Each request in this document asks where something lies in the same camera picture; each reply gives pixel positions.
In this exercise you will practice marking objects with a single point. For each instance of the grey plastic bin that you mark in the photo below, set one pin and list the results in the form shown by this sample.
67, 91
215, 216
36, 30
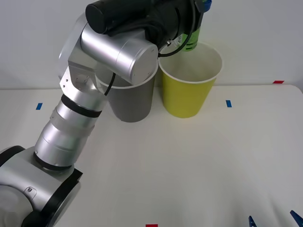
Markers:
132, 104

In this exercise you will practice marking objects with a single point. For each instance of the yellow-green plastic bin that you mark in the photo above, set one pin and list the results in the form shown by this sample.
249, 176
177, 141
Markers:
187, 97

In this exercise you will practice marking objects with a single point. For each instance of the silver and black left arm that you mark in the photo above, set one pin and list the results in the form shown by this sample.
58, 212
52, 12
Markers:
66, 142

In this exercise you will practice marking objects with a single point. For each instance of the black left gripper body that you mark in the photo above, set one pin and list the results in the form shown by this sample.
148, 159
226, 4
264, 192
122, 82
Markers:
170, 19

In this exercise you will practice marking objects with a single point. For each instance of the green plastic bottle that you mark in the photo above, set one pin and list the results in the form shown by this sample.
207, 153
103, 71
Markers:
193, 37

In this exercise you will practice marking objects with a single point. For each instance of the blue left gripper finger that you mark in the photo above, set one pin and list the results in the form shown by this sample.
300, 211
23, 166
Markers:
205, 5

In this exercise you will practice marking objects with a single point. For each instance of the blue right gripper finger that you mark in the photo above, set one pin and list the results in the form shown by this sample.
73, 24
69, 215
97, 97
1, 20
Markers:
252, 222
297, 216

